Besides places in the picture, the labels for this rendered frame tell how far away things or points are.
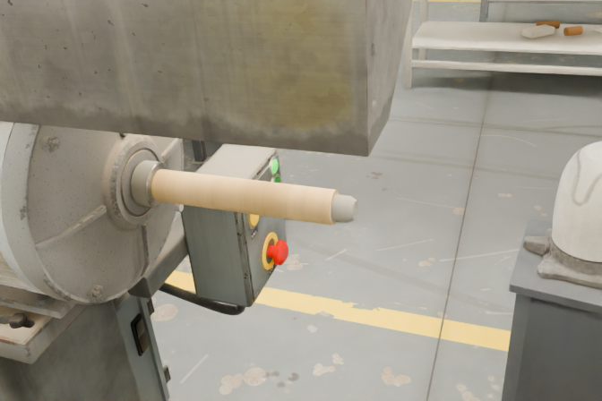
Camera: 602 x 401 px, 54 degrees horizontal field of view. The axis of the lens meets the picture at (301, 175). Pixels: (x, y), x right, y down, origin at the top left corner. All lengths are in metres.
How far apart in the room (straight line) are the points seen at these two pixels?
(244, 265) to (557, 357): 0.82
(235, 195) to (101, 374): 0.46
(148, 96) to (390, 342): 1.89
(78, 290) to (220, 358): 1.60
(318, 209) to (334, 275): 1.95
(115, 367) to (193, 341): 1.32
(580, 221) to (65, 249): 1.01
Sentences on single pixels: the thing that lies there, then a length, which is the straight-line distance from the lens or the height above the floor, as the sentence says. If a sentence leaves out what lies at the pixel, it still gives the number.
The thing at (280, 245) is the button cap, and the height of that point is 0.99.
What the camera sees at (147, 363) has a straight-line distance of 1.10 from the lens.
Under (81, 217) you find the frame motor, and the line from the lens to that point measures 0.57.
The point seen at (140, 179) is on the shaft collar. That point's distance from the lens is 0.59.
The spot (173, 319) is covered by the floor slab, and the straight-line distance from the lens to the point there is 2.37.
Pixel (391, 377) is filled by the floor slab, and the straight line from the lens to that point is 2.07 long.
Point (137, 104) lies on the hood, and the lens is 0.36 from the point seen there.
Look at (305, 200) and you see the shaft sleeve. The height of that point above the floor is 1.26.
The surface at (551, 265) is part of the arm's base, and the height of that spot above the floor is 0.72.
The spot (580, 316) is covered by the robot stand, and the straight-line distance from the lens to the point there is 1.38.
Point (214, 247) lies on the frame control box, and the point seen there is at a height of 1.03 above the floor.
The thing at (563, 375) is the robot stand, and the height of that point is 0.48.
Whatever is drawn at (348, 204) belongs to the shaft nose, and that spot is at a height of 1.26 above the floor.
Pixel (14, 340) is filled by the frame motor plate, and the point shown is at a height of 1.12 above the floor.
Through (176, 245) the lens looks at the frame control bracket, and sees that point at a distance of 0.89.
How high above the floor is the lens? 1.53
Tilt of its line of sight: 29 degrees down
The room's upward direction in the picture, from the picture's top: 4 degrees counter-clockwise
